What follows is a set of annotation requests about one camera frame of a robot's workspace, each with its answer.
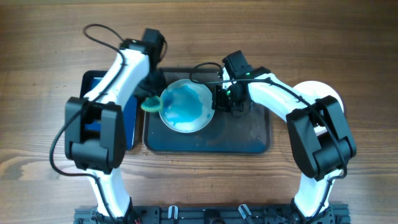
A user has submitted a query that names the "green yellow sponge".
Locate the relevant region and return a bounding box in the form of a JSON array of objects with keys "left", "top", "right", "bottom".
[{"left": 141, "top": 96, "right": 163, "bottom": 113}]

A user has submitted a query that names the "white plate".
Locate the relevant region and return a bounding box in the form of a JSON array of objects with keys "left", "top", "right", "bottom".
[
  {"left": 159, "top": 79, "right": 215, "bottom": 133},
  {"left": 293, "top": 81, "right": 345, "bottom": 113}
]

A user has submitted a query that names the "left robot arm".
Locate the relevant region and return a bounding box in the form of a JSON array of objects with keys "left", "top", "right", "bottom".
[{"left": 62, "top": 29, "right": 167, "bottom": 223}]

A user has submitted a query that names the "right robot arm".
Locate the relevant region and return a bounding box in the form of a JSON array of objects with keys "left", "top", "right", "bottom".
[{"left": 213, "top": 50, "right": 356, "bottom": 223}]

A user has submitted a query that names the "black tray with blue water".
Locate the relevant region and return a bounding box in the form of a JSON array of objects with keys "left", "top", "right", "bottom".
[{"left": 80, "top": 70, "right": 137, "bottom": 151}]

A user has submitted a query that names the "dark grey serving tray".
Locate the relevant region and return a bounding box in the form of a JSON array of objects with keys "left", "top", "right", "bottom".
[{"left": 143, "top": 66, "right": 272, "bottom": 155}]

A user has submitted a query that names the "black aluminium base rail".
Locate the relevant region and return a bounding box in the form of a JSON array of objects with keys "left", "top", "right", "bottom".
[{"left": 73, "top": 204, "right": 351, "bottom": 224}]

